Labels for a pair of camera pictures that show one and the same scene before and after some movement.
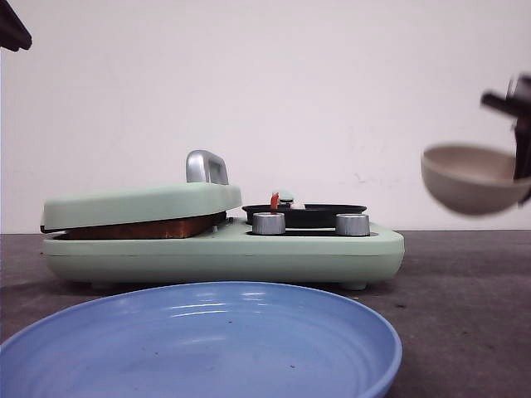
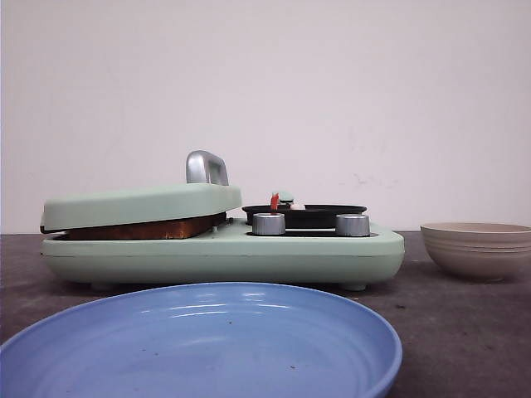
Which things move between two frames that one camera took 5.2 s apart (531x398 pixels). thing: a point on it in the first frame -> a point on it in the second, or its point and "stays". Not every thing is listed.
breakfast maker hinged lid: [207, 191] stays
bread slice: [163, 229] stays
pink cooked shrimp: [274, 201] stays
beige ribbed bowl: [472, 180] -> [479, 251]
